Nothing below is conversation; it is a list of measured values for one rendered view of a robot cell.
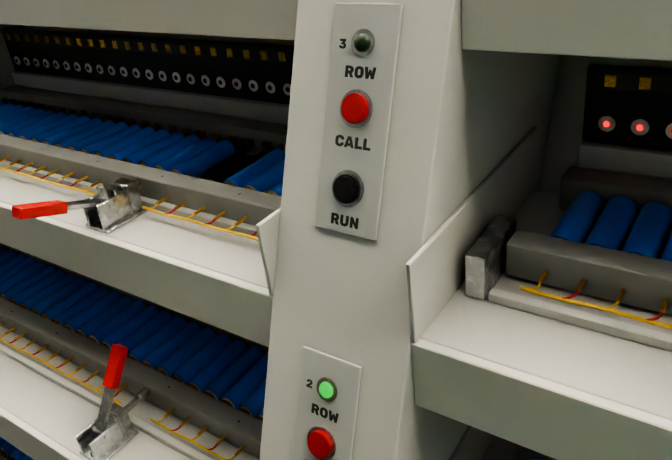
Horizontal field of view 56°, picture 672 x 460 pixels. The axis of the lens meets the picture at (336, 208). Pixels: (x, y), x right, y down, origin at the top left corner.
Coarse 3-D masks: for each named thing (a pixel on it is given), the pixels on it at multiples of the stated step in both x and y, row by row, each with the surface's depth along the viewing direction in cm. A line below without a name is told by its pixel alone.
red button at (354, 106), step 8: (352, 96) 33; (360, 96) 33; (344, 104) 34; (352, 104) 33; (360, 104) 33; (344, 112) 34; (352, 112) 33; (360, 112) 33; (352, 120) 33; (360, 120) 33
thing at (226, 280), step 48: (144, 96) 68; (192, 96) 63; (0, 192) 57; (48, 192) 56; (0, 240) 58; (48, 240) 52; (96, 240) 48; (144, 240) 46; (192, 240) 46; (240, 240) 45; (144, 288) 47; (192, 288) 43; (240, 288) 40
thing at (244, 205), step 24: (0, 144) 62; (24, 144) 61; (48, 144) 60; (0, 168) 60; (48, 168) 58; (72, 168) 56; (96, 168) 54; (120, 168) 53; (144, 168) 52; (144, 192) 51; (168, 192) 50; (192, 192) 48; (216, 192) 47; (240, 192) 46; (168, 216) 48; (192, 216) 47; (216, 216) 46; (240, 216) 46; (264, 216) 44
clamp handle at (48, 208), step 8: (104, 192) 48; (56, 200) 46; (80, 200) 47; (88, 200) 48; (96, 200) 48; (104, 200) 48; (16, 208) 43; (24, 208) 43; (32, 208) 43; (40, 208) 44; (48, 208) 44; (56, 208) 45; (64, 208) 45; (72, 208) 46; (16, 216) 43; (24, 216) 43; (32, 216) 43; (40, 216) 44
